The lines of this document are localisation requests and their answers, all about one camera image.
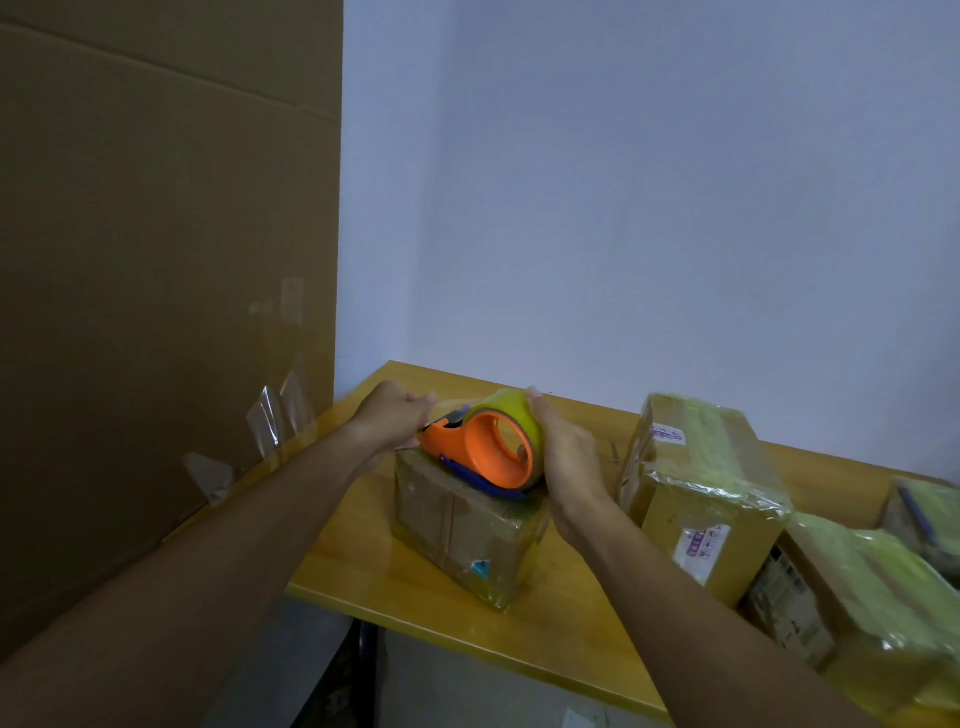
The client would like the person's right hand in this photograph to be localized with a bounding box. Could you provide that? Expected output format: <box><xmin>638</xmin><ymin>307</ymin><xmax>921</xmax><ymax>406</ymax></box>
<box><xmin>524</xmin><ymin>386</ymin><xmax>613</xmax><ymax>554</ymax></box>

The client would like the person's left hand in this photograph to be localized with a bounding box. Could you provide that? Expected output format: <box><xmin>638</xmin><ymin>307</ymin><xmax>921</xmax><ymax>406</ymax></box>
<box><xmin>348</xmin><ymin>380</ymin><xmax>439</xmax><ymax>457</ymax></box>

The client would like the orange dispenser with yellow tape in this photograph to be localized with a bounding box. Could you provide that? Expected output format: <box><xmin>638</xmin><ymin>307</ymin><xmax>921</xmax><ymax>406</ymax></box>
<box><xmin>416</xmin><ymin>387</ymin><xmax>547</xmax><ymax>503</ymax></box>

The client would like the small diamond sticker cardboard box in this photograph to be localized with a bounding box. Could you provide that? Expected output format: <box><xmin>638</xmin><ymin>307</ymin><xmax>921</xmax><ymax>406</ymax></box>
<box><xmin>389</xmin><ymin>448</ymin><xmax>553</xmax><ymax>613</ymax></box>

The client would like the large pink label cardboard box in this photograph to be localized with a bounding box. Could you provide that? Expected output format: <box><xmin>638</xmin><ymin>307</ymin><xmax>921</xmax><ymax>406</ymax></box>
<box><xmin>614</xmin><ymin>392</ymin><xmax>796</xmax><ymax>611</ymax></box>

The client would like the taped box with label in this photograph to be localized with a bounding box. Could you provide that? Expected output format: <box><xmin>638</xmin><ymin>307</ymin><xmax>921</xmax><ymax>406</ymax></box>
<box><xmin>737</xmin><ymin>513</ymin><xmax>955</xmax><ymax>719</ymax></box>

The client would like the taped box with blue stripe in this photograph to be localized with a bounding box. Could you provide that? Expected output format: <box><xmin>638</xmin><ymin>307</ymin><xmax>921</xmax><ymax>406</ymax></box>
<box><xmin>877</xmin><ymin>477</ymin><xmax>960</xmax><ymax>580</ymax></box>

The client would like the small box with 031 label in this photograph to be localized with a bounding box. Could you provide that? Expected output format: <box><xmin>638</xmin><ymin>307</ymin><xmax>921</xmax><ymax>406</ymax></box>
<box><xmin>851</xmin><ymin>528</ymin><xmax>960</xmax><ymax>715</ymax></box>

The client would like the person's left forearm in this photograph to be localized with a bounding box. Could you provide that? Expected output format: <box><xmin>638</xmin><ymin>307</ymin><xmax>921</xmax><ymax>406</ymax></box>
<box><xmin>0</xmin><ymin>423</ymin><xmax>385</xmax><ymax>728</ymax></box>

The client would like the person's right forearm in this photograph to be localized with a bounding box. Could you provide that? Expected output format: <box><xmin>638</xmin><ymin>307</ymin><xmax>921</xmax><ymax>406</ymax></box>
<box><xmin>581</xmin><ymin>498</ymin><xmax>880</xmax><ymax>728</ymax></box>

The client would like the large brown cardboard sheet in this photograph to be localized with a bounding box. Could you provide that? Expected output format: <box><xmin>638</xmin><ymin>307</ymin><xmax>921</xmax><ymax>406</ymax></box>
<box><xmin>0</xmin><ymin>0</ymin><xmax>346</xmax><ymax>663</ymax></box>

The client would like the yellow wooden table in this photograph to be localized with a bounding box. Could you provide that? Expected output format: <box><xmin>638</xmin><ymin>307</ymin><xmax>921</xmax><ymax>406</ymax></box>
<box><xmin>161</xmin><ymin>360</ymin><xmax>960</xmax><ymax>728</ymax></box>

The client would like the black metal table leg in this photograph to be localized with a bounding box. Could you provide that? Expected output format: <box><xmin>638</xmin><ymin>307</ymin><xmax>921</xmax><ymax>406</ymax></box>
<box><xmin>352</xmin><ymin>618</ymin><xmax>385</xmax><ymax>728</ymax></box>

